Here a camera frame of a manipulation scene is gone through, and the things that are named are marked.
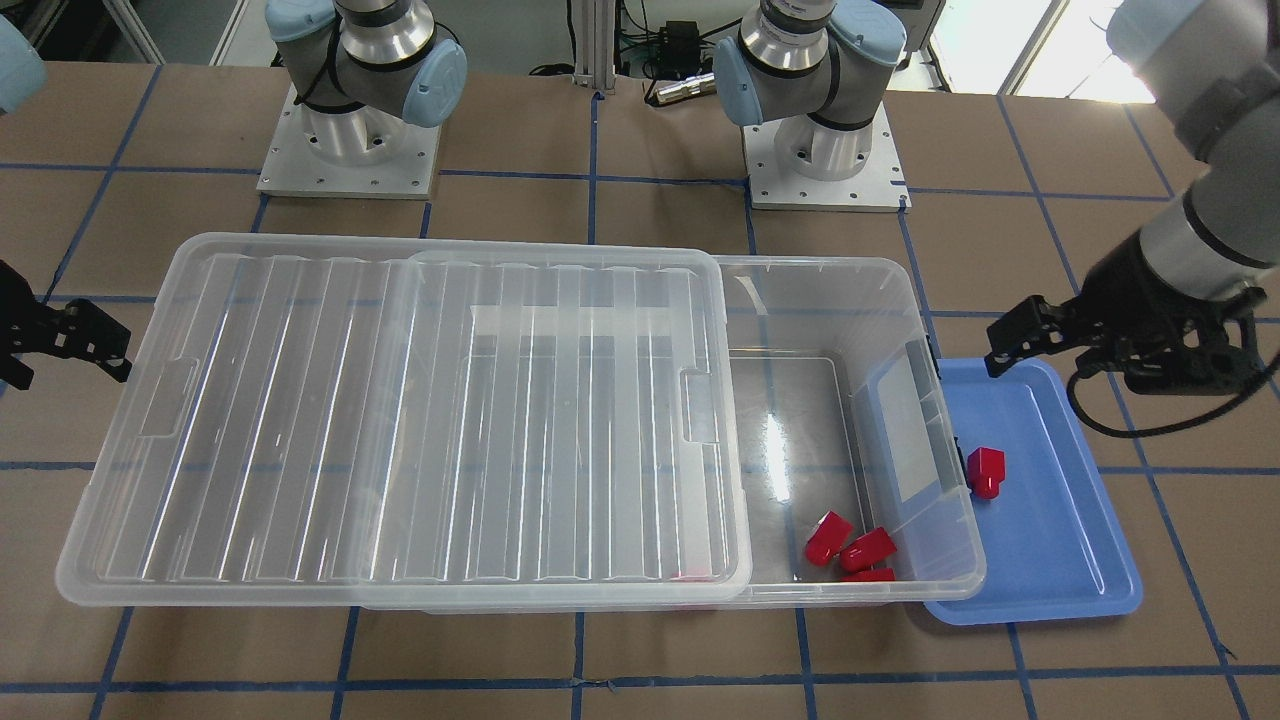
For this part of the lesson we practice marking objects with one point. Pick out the clear plastic box lid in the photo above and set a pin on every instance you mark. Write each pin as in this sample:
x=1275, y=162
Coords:
x=223, y=476

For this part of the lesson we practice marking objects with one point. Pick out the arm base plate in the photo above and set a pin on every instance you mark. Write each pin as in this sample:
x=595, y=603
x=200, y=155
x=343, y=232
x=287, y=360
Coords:
x=365, y=154
x=796, y=164

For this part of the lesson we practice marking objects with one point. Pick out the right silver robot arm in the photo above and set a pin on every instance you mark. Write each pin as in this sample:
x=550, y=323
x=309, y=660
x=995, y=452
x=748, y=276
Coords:
x=372, y=84

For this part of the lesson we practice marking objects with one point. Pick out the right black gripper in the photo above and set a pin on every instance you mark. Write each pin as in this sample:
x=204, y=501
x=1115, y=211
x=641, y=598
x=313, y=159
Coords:
x=60, y=338

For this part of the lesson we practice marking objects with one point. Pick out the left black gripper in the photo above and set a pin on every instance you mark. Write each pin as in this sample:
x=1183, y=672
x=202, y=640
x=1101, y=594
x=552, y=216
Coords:
x=1128, y=290

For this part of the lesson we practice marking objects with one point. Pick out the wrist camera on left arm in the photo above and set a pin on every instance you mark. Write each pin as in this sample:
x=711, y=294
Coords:
x=1191, y=347

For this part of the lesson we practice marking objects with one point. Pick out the clear plastic storage box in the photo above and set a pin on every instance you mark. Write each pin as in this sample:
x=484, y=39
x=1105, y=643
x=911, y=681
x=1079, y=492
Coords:
x=840, y=420

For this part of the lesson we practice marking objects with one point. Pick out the blue plastic tray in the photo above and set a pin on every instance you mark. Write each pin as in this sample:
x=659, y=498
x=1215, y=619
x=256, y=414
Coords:
x=1048, y=548

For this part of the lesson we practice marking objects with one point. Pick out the aluminium frame post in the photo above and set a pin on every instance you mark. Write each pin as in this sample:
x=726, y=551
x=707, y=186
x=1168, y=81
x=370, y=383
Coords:
x=594, y=27

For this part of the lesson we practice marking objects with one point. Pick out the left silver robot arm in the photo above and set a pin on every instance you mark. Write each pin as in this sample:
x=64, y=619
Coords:
x=1211, y=66

